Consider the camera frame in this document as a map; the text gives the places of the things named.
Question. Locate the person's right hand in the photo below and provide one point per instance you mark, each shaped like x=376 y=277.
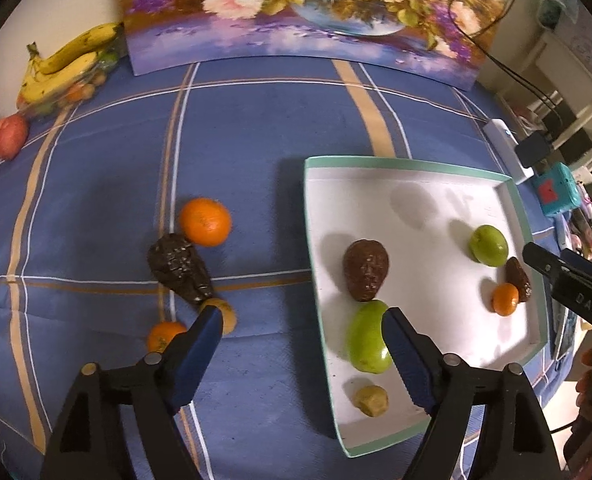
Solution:
x=587 y=385

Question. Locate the orange mandarin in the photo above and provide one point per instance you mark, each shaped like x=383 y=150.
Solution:
x=505 y=299
x=205 y=221
x=163 y=335

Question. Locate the blue checked tablecloth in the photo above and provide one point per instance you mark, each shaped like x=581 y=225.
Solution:
x=100 y=160

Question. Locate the black charger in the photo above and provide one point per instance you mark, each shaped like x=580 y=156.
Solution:
x=533 y=150

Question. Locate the green jujube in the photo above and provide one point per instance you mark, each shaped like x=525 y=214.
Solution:
x=488 y=245
x=366 y=340

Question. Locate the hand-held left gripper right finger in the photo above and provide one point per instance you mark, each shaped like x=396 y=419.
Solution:
x=411 y=370

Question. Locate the white power strip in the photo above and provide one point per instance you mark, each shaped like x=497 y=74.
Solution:
x=501 y=135

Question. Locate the clear plastic container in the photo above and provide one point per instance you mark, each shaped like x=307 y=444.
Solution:
x=40 y=108

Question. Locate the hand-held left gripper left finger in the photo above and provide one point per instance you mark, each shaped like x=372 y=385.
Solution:
x=198 y=355

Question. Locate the dried red date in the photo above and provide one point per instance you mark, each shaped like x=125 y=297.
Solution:
x=366 y=270
x=175 y=265
x=519 y=277

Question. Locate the pile of kumquats and longans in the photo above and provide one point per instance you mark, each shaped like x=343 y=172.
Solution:
x=75 y=91

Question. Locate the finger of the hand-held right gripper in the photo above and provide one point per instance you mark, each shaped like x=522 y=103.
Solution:
x=543 y=257

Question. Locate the flower painting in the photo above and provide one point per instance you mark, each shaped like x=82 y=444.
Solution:
x=286 y=15

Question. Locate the red apple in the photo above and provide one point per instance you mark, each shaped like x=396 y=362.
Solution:
x=8 y=136

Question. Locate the teal toy box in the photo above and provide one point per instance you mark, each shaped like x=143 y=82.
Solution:
x=556 y=190

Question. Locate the small brown longan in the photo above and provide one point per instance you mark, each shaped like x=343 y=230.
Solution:
x=371 y=400
x=228 y=317

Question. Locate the pile of small toys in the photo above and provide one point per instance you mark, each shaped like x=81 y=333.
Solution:
x=591 y=220

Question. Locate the person's right forearm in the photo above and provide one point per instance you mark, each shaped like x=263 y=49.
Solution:
x=591 y=440

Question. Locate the white tray with green rim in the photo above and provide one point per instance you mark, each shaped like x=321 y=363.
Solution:
x=426 y=200

